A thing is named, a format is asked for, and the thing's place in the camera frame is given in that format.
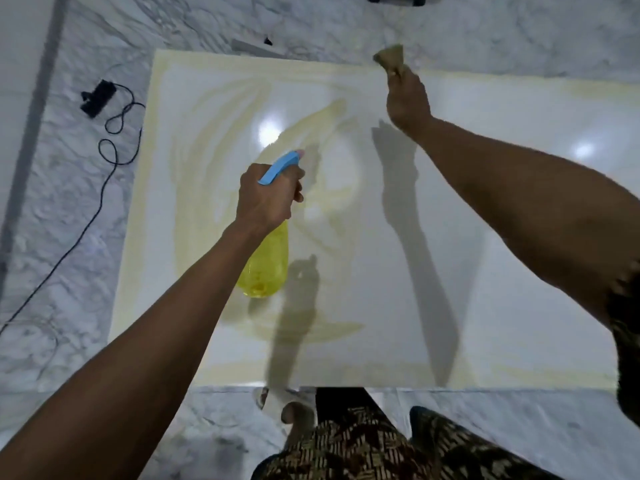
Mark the person's left hand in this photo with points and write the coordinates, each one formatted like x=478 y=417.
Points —
x=262 y=197

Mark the person's right hand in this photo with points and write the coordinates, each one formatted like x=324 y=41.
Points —
x=407 y=104

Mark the person's left fingers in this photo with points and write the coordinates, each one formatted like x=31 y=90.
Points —
x=296 y=187

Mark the person's right fingers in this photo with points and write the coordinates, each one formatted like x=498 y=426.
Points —
x=398 y=77

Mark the brown cleaning cloth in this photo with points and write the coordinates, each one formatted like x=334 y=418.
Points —
x=391 y=55

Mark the yellow spray bottle blue trigger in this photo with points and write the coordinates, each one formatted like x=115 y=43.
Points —
x=267 y=269

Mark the person's left forearm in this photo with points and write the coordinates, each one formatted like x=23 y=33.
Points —
x=140 y=354

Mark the person's right forearm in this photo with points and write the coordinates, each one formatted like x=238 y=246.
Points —
x=525 y=194

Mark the black power adapter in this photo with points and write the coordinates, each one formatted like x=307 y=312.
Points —
x=97 y=98

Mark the person's bare foot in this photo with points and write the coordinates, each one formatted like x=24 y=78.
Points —
x=296 y=415

